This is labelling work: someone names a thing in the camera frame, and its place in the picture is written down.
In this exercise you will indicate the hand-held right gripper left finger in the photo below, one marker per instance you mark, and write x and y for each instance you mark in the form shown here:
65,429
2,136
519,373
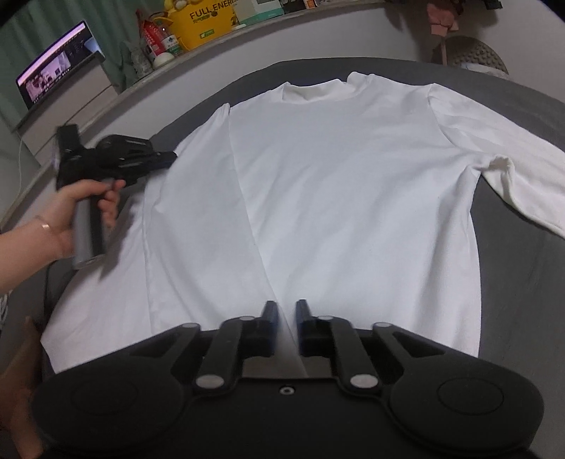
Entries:
273,322

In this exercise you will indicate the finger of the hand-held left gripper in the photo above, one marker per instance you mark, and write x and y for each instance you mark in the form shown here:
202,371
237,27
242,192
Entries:
154,161

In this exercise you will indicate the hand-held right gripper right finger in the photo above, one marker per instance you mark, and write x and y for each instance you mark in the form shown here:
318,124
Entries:
301,322

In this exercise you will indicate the white long-sleeve shirt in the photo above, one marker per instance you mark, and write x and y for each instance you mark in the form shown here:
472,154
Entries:
331,198

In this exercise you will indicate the person's left forearm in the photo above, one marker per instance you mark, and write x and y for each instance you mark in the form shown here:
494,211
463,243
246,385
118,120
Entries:
22,260

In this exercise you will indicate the person's left hand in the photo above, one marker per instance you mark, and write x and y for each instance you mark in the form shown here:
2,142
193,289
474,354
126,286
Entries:
57,212

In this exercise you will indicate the white bedside cabinet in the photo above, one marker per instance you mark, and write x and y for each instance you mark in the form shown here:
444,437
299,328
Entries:
66,119

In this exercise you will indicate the clear bag of snacks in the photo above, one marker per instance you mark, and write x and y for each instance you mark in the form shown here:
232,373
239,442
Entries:
137,62

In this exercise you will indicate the white round object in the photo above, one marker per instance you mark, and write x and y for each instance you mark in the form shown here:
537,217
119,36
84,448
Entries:
163,59

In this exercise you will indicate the clear water bottle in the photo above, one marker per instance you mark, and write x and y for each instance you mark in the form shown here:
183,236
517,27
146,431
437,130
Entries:
173,44

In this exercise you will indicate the red snack packet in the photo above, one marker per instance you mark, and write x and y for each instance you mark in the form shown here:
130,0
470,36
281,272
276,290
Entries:
154,39

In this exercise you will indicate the yellow cardboard box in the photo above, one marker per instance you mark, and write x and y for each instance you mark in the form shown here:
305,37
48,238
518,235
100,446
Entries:
198,26

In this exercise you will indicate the tan plush toy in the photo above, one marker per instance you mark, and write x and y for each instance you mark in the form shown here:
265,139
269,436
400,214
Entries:
181,4

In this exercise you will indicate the grey window sill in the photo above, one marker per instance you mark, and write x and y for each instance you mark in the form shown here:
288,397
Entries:
265,35

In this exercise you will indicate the white and teal box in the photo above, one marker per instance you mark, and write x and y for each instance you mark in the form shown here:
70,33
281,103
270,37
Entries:
256,9

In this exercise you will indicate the dark box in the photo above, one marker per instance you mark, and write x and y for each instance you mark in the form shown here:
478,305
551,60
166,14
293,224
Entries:
293,5

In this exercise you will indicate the small white jar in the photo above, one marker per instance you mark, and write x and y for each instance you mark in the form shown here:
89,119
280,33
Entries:
311,3

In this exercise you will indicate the white plastic bag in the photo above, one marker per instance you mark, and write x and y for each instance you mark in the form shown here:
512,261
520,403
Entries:
474,67

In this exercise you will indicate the pink garment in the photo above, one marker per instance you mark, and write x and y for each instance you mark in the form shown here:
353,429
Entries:
441,17

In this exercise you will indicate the grey bumpy cushion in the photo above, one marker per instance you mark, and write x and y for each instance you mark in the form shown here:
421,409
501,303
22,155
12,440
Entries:
479,53

